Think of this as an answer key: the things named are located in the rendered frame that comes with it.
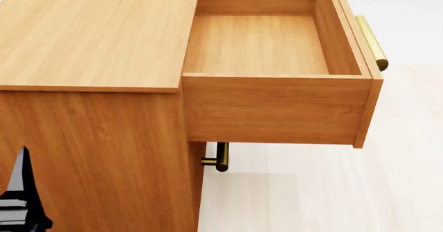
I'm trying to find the wooden cabinet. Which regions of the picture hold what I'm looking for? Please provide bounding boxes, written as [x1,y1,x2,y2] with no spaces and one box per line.
[0,0,208,232]

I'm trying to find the open wooden drawer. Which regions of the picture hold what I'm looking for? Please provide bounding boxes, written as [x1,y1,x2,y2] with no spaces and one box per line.
[181,0,384,149]

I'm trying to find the brass drawer handle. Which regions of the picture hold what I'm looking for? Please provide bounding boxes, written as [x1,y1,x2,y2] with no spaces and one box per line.
[354,15,389,72]
[201,141,230,172]

